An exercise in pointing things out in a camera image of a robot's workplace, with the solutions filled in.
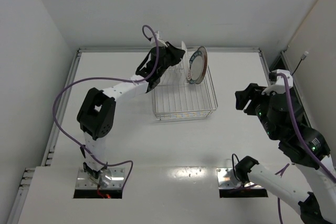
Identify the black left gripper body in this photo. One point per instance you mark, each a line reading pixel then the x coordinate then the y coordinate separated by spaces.
pixel 169 53

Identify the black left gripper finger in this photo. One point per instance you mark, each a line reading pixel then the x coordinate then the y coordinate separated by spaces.
pixel 170 47
pixel 173 57

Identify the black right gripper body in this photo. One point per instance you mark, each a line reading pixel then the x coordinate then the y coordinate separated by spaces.
pixel 250 100

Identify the white plate with teal rim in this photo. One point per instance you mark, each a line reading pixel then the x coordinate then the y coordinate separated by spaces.
pixel 185 61

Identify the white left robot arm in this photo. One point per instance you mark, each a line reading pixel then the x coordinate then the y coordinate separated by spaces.
pixel 96 114

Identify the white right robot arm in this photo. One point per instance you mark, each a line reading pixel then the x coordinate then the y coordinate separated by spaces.
pixel 263 119

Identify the plate with brown patterned rim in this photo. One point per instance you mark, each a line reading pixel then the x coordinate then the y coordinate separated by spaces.
pixel 198 63

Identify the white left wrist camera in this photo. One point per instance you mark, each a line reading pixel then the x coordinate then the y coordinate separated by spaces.
pixel 156 40

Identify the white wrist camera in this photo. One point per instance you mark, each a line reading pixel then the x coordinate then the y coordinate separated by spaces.
pixel 277 80
pixel 156 40

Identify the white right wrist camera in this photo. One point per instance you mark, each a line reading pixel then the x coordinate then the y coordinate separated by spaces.
pixel 277 80

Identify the metal wire dish rack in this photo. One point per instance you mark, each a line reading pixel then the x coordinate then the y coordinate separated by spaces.
pixel 176 99

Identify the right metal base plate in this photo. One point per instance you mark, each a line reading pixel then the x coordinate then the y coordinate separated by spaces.
pixel 227 180

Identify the metal base plate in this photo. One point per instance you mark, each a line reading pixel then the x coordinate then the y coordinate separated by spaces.
pixel 227 180
pixel 109 179

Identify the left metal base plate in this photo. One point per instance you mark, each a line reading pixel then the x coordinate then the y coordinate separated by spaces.
pixel 109 179

